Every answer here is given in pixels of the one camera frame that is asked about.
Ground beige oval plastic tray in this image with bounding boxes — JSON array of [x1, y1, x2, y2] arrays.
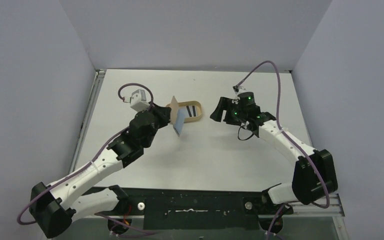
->
[[178, 100, 203, 123]]

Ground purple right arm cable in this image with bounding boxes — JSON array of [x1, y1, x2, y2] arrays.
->
[[233, 60, 331, 240]]

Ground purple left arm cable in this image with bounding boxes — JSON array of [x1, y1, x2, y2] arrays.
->
[[16, 82, 160, 238]]

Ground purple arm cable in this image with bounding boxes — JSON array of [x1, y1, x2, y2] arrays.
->
[[233, 60, 331, 240], [16, 82, 160, 238]]

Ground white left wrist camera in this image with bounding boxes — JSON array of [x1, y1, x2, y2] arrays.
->
[[129, 89, 149, 112]]

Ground aluminium frame rail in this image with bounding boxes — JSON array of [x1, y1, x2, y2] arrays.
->
[[58, 191, 349, 240]]

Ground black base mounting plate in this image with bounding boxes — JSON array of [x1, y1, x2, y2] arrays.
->
[[106, 188, 280, 230]]

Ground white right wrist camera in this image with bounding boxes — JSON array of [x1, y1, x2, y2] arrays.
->
[[232, 85, 247, 95]]

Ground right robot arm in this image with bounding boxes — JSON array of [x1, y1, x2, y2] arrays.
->
[[210, 91, 338, 214]]

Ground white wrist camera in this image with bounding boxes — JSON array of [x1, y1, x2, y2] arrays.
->
[[232, 85, 247, 95], [129, 89, 149, 112]]

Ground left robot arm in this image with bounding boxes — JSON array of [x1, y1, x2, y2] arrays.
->
[[28, 104, 173, 238]]

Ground light blue card sleeves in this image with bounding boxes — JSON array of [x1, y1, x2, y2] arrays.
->
[[173, 110, 187, 137]]

